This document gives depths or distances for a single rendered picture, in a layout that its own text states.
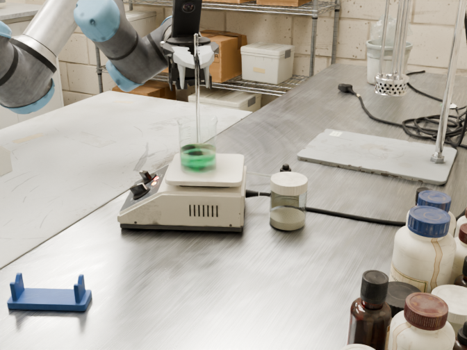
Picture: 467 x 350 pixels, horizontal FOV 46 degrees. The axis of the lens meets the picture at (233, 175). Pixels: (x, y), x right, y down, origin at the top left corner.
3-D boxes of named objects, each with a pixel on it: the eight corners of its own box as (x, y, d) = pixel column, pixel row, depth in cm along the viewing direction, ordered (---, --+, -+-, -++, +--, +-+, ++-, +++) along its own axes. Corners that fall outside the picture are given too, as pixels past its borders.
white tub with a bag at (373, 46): (380, 75, 187) (387, 9, 179) (417, 83, 177) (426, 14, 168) (352, 81, 179) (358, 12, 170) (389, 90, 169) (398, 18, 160)
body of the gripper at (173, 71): (214, 90, 95) (205, 72, 105) (214, 39, 91) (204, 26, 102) (169, 92, 93) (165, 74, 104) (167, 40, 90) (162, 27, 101)
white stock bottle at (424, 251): (427, 285, 75) (442, 198, 70) (456, 319, 68) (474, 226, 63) (377, 290, 74) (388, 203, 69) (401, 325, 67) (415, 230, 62)
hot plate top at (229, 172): (163, 185, 85) (163, 180, 85) (175, 156, 96) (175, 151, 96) (241, 187, 85) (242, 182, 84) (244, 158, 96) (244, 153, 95)
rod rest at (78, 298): (6, 309, 70) (1, 285, 68) (17, 293, 73) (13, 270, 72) (85, 312, 69) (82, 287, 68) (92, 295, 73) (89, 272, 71)
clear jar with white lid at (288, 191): (309, 230, 89) (312, 185, 85) (272, 233, 88) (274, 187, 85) (300, 214, 94) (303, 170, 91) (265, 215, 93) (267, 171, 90)
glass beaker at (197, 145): (199, 182, 85) (197, 129, 82) (170, 171, 89) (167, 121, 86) (228, 169, 90) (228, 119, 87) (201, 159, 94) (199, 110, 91)
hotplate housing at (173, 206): (117, 230, 88) (113, 185, 85) (135, 195, 100) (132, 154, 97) (257, 235, 87) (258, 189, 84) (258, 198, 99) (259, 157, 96)
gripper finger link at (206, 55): (219, 96, 86) (210, 80, 94) (219, 57, 83) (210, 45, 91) (199, 96, 85) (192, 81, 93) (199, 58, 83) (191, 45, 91)
